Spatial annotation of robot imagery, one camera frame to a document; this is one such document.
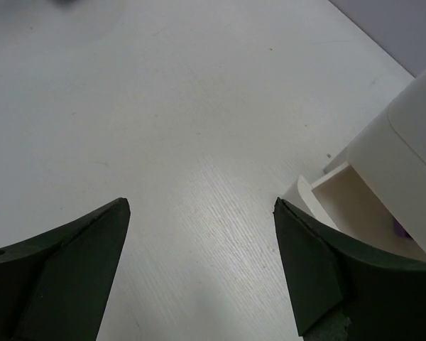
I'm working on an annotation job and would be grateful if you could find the purple arched lego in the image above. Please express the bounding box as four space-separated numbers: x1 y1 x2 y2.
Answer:
393 219 412 239

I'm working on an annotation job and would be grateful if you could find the white drawer cabinet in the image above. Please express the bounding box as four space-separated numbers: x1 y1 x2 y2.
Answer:
324 69 426 253

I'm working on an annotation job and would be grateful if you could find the white drawer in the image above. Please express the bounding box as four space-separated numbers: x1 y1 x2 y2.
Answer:
283 163 426 261

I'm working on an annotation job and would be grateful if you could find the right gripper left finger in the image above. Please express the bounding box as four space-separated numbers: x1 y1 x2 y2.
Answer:
0 197 130 340

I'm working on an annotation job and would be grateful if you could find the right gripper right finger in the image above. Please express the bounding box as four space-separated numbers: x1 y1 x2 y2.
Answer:
273 199 426 340

